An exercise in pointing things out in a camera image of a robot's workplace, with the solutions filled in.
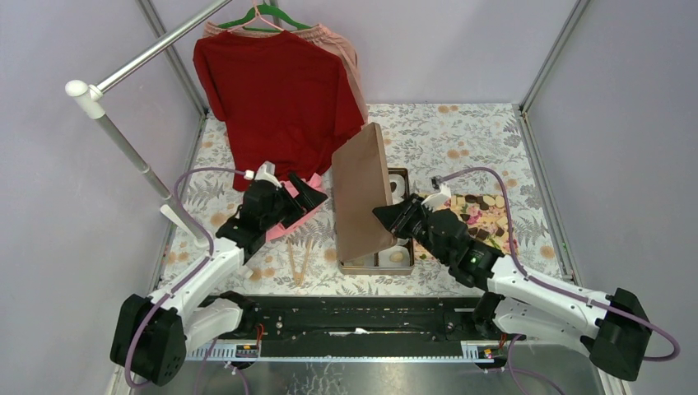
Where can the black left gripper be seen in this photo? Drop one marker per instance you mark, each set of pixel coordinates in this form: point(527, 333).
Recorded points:
point(307, 198)

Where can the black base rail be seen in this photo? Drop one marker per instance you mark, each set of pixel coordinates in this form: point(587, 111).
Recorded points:
point(362, 329)

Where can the floral chocolate tray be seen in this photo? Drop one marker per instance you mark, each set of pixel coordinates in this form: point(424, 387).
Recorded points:
point(486, 218)

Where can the gold box lid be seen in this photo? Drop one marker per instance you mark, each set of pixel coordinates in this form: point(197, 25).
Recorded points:
point(360, 184)

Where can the green hanger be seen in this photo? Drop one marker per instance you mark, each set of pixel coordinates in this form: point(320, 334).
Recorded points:
point(268, 14)

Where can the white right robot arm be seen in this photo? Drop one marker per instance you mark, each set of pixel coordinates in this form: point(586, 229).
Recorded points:
point(609, 329)

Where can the red t-shirt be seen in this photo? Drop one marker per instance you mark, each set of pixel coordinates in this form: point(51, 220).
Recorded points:
point(281, 98)

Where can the gold chocolate box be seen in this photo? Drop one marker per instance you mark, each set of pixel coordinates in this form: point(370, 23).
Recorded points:
point(397, 260)

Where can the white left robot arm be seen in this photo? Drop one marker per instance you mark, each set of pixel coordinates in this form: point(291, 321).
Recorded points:
point(154, 333)

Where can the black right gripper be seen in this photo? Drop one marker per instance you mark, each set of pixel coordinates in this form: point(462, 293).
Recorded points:
point(397, 217)

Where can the beige pink garment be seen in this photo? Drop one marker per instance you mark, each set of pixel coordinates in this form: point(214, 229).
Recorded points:
point(322, 37)

